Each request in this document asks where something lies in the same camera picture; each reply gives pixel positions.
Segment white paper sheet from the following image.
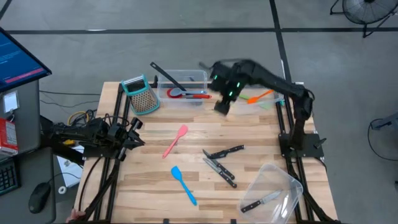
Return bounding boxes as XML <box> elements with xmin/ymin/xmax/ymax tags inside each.
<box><xmin>57</xmin><ymin>154</ymin><xmax>84</xmax><ymax>189</ymax></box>

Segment blue silicone spatula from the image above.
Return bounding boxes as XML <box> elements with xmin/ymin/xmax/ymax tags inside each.
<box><xmin>170</xmin><ymin>165</ymin><xmax>198</xmax><ymax>207</ymax></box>

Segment grey cabinet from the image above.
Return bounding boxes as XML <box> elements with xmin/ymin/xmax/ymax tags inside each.
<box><xmin>0</xmin><ymin>79</ymin><xmax>41</xmax><ymax>156</ymax></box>

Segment red spoon with steel shaft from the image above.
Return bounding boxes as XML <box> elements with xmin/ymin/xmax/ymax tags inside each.
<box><xmin>166</xmin><ymin>87</ymin><xmax>213</xmax><ymax>100</ymax></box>

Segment thin black floor cable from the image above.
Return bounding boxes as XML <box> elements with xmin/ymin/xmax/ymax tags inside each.
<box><xmin>39</xmin><ymin>89</ymin><xmax>102</xmax><ymax>108</ymax></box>

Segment black computer mouse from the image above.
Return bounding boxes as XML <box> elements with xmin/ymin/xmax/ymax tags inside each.
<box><xmin>28</xmin><ymin>182</ymin><xmax>52</xmax><ymax>214</ymax></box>

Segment orange silicone spatula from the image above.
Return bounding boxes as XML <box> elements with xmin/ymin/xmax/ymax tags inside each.
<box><xmin>246</xmin><ymin>89</ymin><xmax>275</xmax><ymax>105</ymax></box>

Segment thick black cable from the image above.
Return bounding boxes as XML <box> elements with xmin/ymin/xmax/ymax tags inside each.
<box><xmin>76</xmin><ymin>156</ymin><xmax>104</xmax><ymax>215</ymax></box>

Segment black keyboard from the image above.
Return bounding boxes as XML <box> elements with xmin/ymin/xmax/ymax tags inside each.
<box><xmin>0</xmin><ymin>160</ymin><xmax>20</xmax><ymax>197</ymax></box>

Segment large black spoon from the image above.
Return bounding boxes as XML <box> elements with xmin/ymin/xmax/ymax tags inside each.
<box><xmin>149</xmin><ymin>61</ymin><xmax>188</xmax><ymax>93</ymax></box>

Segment teal metal box grater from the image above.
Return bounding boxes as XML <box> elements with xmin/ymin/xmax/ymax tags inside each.
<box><xmin>120</xmin><ymin>73</ymin><xmax>161</xmax><ymax>116</ymax></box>

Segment white paper label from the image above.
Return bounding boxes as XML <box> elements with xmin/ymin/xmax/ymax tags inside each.
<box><xmin>2</xmin><ymin>90</ymin><xmax>20</xmax><ymax>113</ymax></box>

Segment computer monitor with blue screen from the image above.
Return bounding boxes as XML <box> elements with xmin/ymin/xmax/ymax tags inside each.
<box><xmin>0</xmin><ymin>26</ymin><xmax>53</xmax><ymax>93</ymax></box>

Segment yellow cable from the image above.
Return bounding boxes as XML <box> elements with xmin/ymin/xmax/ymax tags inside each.
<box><xmin>67</xmin><ymin>110</ymin><xmax>91</xmax><ymax>125</ymax></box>

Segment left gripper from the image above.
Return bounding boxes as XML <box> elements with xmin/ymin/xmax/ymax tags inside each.
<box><xmin>106</xmin><ymin>118</ymin><xmax>146</xmax><ymax>161</ymax></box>

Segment black aluminium frame rails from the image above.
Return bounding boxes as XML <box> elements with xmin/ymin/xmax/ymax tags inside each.
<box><xmin>275</xmin><ymin>96</ymin><xmax>343</xmax><ymax>224</ymax></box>
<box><xmin>73</xmin><ymin>81</ymin><xmax>170</xmax><ymax>222</ymax></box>

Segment pink silicone spatula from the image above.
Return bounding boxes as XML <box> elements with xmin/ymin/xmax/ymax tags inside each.
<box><xmin>161</xmin><ymin>124</ymin><xmax>189</xmax><ymax>159</ymax></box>

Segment clear plastic bin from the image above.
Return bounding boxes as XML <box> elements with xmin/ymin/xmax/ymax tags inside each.
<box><xmin>157</xmin><ymin>69</ymin><xmax>208</xmax><ymax>107</ymax></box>
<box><xmin>238</xmin><ymin>162</ymin><xmax>304</xmax><ymax>224</ymax></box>
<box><xmin>231</xmin><ymin>70</ymin><xmax>289</xmax><ymax>121</ymax></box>

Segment black floor fan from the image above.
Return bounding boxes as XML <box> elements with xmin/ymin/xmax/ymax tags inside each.
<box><xmin>329</xmin><ymin>0</ymin><xmax>398</xmax><ymax>39</ymax></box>

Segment person's hand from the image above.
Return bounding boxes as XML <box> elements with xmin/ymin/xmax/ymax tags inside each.
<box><xmin>66</xmin><ymin>208</ymin><xmax>87</xmax><ymax>223</ymax></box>

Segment grey desk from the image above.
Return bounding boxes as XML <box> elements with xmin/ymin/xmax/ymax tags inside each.
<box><xmin>0</xmin><ymin>146</ymin><xmax>57</xmax><ymax>224</ymax></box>

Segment black-handled steel knife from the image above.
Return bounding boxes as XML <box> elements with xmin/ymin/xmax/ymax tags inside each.
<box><xmin>201</xmin><ymin>144</ymin><xmax>246</xmax><ymax>160</ymax></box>
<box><xmin>202</xmin><ymin>157</ymin><xmax>238</xmax><ymax>189</ymax></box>
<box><xmin>239</xmin><ymin>190</ymin><xmax>283</xmax><ymax>214</ymax></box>
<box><xmin>202</xmin><ymin>154</ymin><xmax>236</xmax><ymax>180</ymax></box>

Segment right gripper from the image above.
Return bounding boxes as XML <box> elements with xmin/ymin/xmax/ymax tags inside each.
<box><xmin>210</xmin><ymin>60</ymin><xmax>249</xmax><ymax>116</ymax></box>

